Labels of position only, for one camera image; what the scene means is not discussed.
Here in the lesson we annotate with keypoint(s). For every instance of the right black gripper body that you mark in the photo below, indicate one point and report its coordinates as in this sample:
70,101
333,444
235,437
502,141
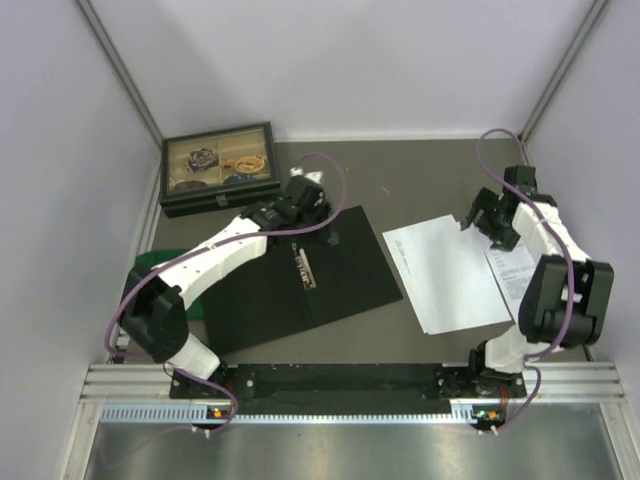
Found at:
491,224

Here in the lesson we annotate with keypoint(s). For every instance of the white folder black inside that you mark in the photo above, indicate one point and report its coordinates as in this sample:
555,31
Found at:
264,299

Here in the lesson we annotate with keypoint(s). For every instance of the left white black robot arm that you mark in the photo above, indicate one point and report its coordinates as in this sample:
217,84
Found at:
153,309

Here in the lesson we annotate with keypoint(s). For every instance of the green folded t-shirt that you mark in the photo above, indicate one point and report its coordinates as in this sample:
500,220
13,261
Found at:
155,257

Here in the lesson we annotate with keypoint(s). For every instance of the dark green glass-lid box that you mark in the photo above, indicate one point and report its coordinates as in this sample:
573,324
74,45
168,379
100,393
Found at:
218,170

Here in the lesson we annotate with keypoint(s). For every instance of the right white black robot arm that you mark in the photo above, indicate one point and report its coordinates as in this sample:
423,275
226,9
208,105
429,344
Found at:
565,301

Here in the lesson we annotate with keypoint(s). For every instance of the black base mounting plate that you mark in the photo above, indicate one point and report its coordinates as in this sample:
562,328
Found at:
360,388

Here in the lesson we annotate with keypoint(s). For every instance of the grey slotted cable duct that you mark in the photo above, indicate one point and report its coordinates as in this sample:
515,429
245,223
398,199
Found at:
203,414

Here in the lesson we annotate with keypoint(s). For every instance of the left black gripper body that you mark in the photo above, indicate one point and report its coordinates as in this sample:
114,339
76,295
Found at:
319,214

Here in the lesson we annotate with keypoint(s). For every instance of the aluminium rail frame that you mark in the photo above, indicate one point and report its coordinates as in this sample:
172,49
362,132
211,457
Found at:
565,382

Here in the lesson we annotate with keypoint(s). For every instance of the metal folder clip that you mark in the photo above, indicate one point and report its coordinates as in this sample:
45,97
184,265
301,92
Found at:
303,267

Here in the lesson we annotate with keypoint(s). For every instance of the printed white paper sheets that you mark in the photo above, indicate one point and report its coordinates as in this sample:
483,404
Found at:
512,271

